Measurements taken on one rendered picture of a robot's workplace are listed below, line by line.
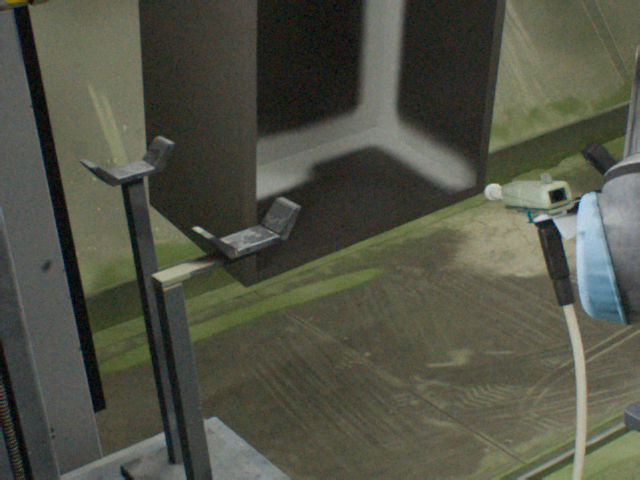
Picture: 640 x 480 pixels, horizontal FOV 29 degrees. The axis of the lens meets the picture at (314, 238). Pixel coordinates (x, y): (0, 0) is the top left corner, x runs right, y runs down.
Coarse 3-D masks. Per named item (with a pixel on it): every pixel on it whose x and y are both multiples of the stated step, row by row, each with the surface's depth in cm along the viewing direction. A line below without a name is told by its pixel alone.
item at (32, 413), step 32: (0, 224) 86; (0, 256) 87; (0, 288) 88; (0, 320) 88; (0, 352) 90; (32, 352) 91; (0, 384) 90; (32, 384) 91; (0, 416) 91; (32, 416) 92; (0, 448) 91; (32, 448) 93
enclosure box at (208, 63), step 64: (192, 0) 209; (256, 0) 197; (320, 0) 252; (384, 0) 263; (448, 0) 247; (192, 64) 216; (256, 64) 203; (320, 64) 261; (384, 64) 271; (448, 64) 253; (192, 128) 224; (256, 128) 210; (320, 128) 269; (384, 128) 279; (448, 128) 260; (192, 192) 232; (256, 192) 217; (320, 192) 255; (384, 192) 256; (448, 192) 257; (256, 256) 225; (320, 256) 236
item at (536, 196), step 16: (544, 176) 198; (496, 192) 235; (512, 192) 215; (528, 192) 204; (544, 192) 195; (512, 208) 220; (528, 208) 211; (544, 208) 197; (560, 208) 195; (544, 224) 206; (544, 240) 206; (560, 240) 206; (544, 256) 208; (560, 256) 206; (560, 272) 206; (560, 288) 207; (560, 304) 208
